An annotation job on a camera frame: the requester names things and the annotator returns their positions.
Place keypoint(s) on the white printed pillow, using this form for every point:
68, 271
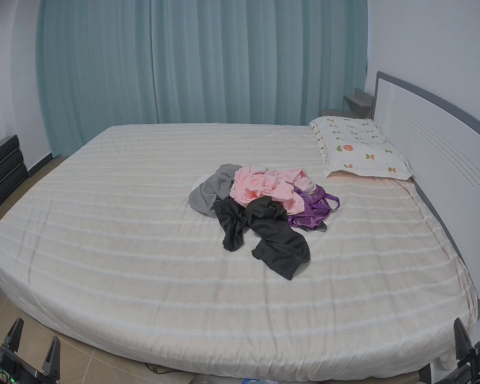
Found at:
356, 146

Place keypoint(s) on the blue-green curtain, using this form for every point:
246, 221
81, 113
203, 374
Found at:
93, 75
262, 56

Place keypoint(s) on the purple garment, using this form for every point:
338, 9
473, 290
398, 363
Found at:
311, 213

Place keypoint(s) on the pink garment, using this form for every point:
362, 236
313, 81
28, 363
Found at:
262, 183

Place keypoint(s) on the bed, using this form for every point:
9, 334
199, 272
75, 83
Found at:
150, 262

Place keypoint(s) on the grey garment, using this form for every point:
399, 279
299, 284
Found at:
210, 191

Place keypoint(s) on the white garment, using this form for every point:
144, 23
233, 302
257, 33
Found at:
198, 183

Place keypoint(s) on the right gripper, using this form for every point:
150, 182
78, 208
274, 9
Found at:
467, 373

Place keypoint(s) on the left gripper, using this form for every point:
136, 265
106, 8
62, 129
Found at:
15, 371

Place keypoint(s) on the grey bedside table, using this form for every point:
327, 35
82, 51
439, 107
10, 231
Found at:
356, 103

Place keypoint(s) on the black chest of drawers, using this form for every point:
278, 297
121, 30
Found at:
11, 168

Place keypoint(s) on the black T-shirt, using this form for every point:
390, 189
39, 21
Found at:
277, 232

